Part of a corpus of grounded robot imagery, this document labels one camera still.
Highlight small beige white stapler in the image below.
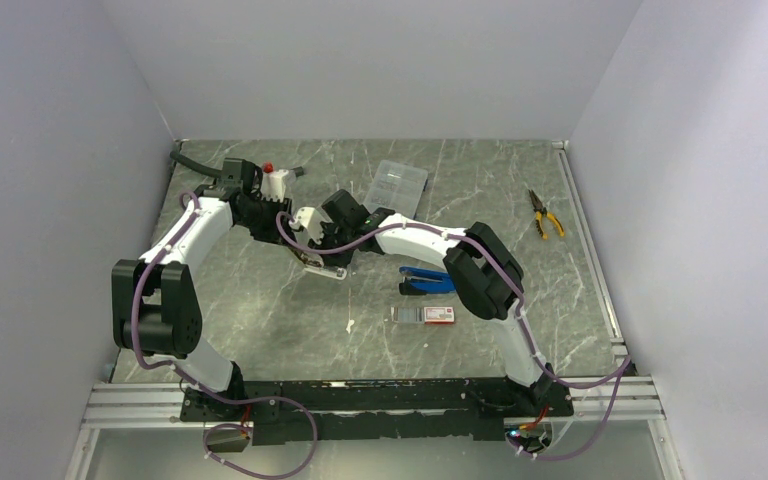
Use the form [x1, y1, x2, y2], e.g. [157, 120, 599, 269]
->
[289, 247, 347, 280]

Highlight blue black stapler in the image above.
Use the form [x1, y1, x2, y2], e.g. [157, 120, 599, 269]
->
[398, 266, 456, 296]

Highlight red white staples box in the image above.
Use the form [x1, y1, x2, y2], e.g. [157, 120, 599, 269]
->
[390, 306, 456, 325]

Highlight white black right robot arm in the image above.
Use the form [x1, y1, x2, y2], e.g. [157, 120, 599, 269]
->
[280, 190, 569, 415]

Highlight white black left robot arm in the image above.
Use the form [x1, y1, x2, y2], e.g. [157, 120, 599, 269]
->
[111, 158, 305, 420]

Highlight clear plastic screw organizer box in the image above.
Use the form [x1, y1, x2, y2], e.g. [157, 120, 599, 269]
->
[363, 160, 429, 219]

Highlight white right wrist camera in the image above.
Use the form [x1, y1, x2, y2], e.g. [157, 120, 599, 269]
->
[289, 207, 324, 246]

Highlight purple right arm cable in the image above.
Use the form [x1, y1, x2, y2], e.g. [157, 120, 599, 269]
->
[275, 210, 633, 464]

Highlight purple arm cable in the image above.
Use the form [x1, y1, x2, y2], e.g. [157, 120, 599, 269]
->
[275, 210, 633, 464]
[129, 192, 319, 480]

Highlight dark corrugated hose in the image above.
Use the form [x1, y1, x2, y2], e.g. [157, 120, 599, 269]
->
[169, 149, 307, 180]

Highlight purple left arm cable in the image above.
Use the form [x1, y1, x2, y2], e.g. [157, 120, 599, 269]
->
[129, 192, 319, 480]

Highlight yellow handled pliers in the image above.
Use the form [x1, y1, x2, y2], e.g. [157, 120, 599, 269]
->
[528, 189, 566, 240]

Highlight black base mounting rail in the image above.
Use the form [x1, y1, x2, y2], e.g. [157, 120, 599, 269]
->
[179, 377, 574, 446]

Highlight aluminium frame rail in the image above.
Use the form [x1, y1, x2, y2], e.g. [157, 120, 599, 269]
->
[81, 376, 666, 429]

